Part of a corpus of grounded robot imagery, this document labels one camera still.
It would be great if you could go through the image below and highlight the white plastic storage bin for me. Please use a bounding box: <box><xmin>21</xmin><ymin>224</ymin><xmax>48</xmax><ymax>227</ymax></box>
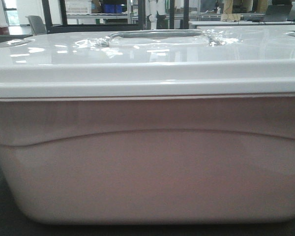
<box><xmin>0</xmin><ymin>96</ymin><xmax>295</xmax><ymax>224</ymax></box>

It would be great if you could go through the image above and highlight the white bin lid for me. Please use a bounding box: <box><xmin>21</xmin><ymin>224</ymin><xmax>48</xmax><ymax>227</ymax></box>
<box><xmin>0</xmin><ymin>25</ymin><xmax>295</xmax><ymax>101</ymax></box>

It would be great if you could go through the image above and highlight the blue background bin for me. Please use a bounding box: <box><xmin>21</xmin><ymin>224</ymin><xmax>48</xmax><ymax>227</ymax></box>
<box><xmin>103</xmin><ymin>4</ymin><xmax>122</xmax><ymax>14</ymax></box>

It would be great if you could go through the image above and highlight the white perforated crate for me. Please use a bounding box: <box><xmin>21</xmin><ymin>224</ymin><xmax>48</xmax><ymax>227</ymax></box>
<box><xmin>65</xmin><ymin>0</ymin><xmax>91</xmax><ymax>14</ymax></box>

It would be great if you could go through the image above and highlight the grey office chair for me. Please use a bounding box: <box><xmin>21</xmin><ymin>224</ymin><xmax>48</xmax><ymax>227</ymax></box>
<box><xmin>26</xmin><ymin>15</ymin><xmax>47</xmax><ymax>35</ymax></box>

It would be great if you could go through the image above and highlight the black laptop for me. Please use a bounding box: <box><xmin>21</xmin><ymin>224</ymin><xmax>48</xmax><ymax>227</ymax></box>
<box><xmin>262</xmin><ymin>5</ymin><xmax>292</xmax><ymax>22</ymax></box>

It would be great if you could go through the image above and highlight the dark red box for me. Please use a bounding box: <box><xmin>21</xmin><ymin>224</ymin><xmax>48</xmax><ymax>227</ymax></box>
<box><xmin>0</xmin><ymin>26</ymin><xmax>10</xmax><ymax>35</ymax></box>

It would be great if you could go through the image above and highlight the black metal frame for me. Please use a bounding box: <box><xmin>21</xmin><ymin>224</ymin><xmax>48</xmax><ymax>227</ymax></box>
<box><xmin>41</xmin><ymin>0</ymin><xmax>145</xmax><ymax>34</ymax></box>

